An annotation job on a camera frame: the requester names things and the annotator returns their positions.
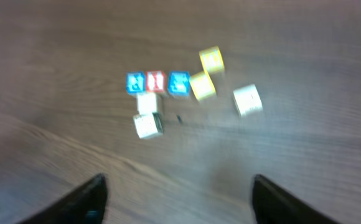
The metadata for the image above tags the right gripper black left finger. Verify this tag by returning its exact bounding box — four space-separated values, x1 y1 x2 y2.
20 174 108 224

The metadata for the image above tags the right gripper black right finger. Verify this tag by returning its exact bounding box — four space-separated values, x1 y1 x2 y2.
251 174 337 224

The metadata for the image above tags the wood block red side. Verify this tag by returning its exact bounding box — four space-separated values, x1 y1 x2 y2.
133 113 163 139

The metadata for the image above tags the blue letter P block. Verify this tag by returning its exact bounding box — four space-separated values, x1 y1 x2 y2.
126 71 146 95

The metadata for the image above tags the natural wood block right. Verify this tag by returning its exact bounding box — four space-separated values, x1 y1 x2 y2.
233 84 263 116

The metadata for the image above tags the natural wood picture block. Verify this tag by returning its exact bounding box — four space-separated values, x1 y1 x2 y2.
136 93 161 114

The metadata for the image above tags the yellow block lower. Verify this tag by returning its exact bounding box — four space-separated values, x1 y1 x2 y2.
190 72 216 101

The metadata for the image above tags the yellow block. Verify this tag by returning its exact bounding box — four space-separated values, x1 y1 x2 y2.
190 72 216 101
199 46 225 74

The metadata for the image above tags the red letter I block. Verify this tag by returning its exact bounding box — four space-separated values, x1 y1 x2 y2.
145 70 166 94

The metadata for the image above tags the yellow block upper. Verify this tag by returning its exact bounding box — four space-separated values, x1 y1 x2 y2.
199 46 225 74

